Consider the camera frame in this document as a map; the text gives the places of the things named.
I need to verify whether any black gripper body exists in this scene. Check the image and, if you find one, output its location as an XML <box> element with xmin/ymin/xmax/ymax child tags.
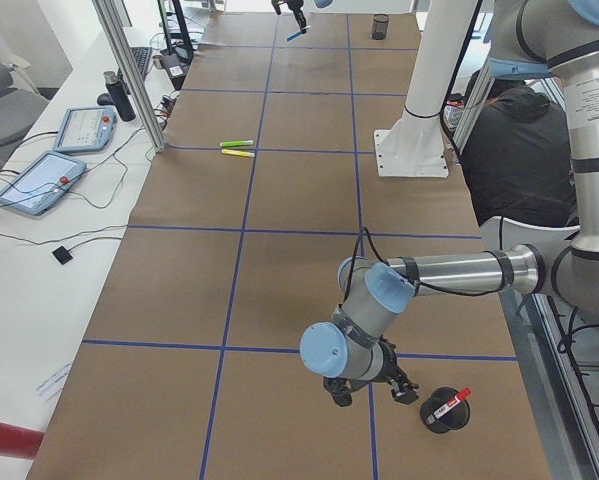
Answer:
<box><xmin>285</xmin><ymin>0</ymin><xmax>304</xmax><ymax>12</ymax></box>
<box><xmin>371</xmin><ymin>337</ymin><xmax>410</xmax><ymax>385</ymax></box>

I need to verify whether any blue highlighter pen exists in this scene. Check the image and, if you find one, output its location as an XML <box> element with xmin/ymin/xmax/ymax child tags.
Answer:
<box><xmin>286</xmin><ymin>28</ymin><xmax>308</xmax><ymax>42</ymax></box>

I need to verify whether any red capped white marker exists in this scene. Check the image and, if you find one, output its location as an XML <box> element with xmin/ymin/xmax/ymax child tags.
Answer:
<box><xmin>432</xmin><ymin>387</ymin><xmax>472</xmax><ymax>420</ymax></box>

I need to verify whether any far black mesh pen cup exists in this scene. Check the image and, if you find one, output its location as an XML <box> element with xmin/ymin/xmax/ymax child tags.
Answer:
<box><xmin>420</xmin><ymin>387</ymin><xmax>472</xmax><ymax>434</ymax></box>

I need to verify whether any black mesh pen cup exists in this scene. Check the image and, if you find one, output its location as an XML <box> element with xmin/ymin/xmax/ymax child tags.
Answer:
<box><xmin>371</xmin><ymin>14</ymin><xmax>389</xmax><ymax>40</ymax></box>
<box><xmin>420</xmin><ymin>387</ymin><xmax>472</xmax><ymax>434</ymax></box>

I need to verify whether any near black mesh pen cup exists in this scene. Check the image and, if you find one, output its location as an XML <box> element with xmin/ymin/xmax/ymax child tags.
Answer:
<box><xmin>371</xmin><ymin>14</ymin><xmax>389</xmax><ymax>40</ymax></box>

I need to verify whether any green highlighter pen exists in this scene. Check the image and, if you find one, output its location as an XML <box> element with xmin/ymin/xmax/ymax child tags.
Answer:
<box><xmin>220</xmin><ymin>139</ymin><xmax>254</xmax><ymax>149</ymax></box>

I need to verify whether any yellow highlighter pen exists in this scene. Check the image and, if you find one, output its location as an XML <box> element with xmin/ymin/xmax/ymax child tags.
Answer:
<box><xmin>221</xmin><ymin>149</ymin><xmax>255</xmax><ymax>158</ymax></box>

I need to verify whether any black keyboard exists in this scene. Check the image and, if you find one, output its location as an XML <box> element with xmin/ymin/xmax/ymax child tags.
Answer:
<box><xmin>117</xmin><ymin>46</ymin><xmax>153</xmax><ymax>94</ymax></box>

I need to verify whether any black water bottle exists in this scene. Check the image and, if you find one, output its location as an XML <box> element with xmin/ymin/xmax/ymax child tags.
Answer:
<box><xmin>103</xmin><ymin>71</ymin><xmax>136</xmax><ymax>122</ymax></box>

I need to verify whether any far blue teach pendant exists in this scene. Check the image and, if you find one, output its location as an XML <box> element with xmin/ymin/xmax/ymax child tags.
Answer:
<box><xmin>53</xmin><ymin>106</ymin><xmax>116</xmax><ymax>154</ymax></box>

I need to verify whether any blue teach pendant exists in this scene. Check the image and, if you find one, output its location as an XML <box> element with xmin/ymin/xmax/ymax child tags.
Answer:
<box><xmin>0</xmin><ymin>151</ymin><xmax>87</xmax><ymax>216</ymax></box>
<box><xmin>53</xmin><ymin>106</ymin><xmax>116</xmax><ymax>154</ymax></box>

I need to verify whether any person in black jacket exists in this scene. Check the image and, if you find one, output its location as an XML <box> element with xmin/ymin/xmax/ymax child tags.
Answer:
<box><xmin>460</xmin><ymin>79</ymin><xmax>576</xmax><ymax>227</ymax></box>

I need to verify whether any small black square pad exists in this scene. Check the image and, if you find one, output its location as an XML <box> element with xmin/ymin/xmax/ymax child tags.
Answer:
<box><xmin>52</xmin><ymin>246</ymin><xmax>73</xmax><ymax>265</ymax></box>

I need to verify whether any near blue teach pendant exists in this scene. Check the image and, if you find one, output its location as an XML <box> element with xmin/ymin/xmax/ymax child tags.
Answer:
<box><xmin>0</xmin><ymin>151</ymin><xmax>87</xmax><ymax>216</ymax></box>

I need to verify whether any red fire extinguisher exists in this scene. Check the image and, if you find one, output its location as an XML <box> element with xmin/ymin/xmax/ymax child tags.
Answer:
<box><xmin>0</xmin><ymin>422</ymin><xmax>44</xmax><ymax>460</ymax></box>

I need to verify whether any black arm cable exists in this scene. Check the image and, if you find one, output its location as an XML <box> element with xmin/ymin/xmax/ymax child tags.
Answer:
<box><xmin>338</xmin><ymin>226</ymin><xmax>510</xmax><ymax>301</ymax></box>

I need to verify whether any aluminium frame post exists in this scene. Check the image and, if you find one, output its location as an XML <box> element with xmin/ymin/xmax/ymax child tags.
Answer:
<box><xmin>92</xmin><ymin>0</ymin><xmax>166</xmax><ymax>152</ymax></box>

